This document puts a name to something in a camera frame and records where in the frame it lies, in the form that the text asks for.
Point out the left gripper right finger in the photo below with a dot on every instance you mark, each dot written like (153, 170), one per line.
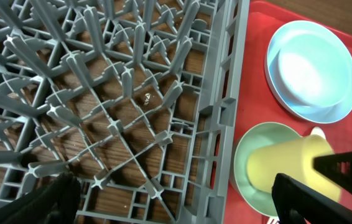
(297, 203)

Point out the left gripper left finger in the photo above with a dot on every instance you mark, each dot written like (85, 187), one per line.
(55, 203)

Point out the yellow plastic cup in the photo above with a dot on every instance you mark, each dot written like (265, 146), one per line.
(294, 158)

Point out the white plastic spoon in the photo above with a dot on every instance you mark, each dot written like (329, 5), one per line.
(318, 131)

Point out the green saucer plate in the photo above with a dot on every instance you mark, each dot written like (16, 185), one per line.
(260, 135)

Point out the light blue bowl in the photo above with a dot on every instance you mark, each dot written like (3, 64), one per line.
(310, 81)

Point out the grey plastic dishwasher rack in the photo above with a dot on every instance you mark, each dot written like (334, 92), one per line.
(137, 99)

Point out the red plastic serving tray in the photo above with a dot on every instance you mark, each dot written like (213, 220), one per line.
(256, 103)

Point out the light blue round plate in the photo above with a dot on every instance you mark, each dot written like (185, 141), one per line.
(311, 38)

